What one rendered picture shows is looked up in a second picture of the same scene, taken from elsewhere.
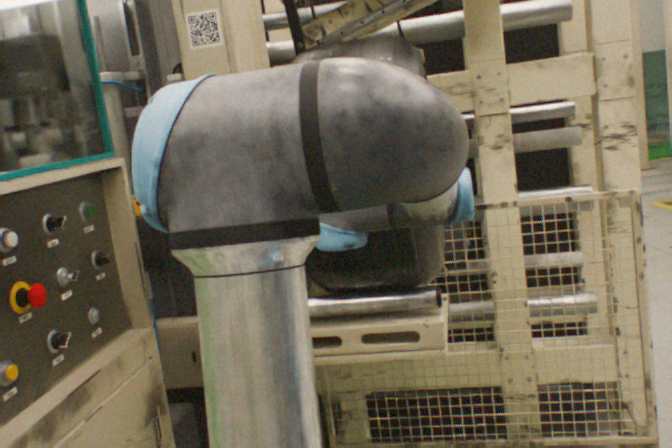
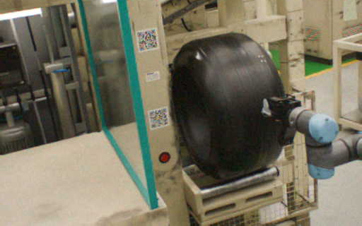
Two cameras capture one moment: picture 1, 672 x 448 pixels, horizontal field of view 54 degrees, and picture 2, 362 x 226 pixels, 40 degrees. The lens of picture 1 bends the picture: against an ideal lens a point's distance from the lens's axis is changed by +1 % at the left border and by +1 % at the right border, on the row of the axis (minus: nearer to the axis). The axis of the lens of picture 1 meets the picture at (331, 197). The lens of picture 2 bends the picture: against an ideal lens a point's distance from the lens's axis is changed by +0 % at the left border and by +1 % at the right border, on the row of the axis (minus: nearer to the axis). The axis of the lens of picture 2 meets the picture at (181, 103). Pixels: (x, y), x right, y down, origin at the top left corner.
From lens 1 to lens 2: 1.11 m
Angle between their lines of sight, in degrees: 31
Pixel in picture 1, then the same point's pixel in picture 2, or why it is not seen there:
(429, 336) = (276, 192)
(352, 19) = (179, 8)
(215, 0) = (155, 22)
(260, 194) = not seen: outside the picture
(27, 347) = not seen: outside the picture
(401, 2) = not seen: outside the picture
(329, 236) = (326, 174)
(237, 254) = not seen: outside the picture
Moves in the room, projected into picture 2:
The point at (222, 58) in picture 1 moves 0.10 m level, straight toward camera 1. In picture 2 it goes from (158, 56) to (176, 60)
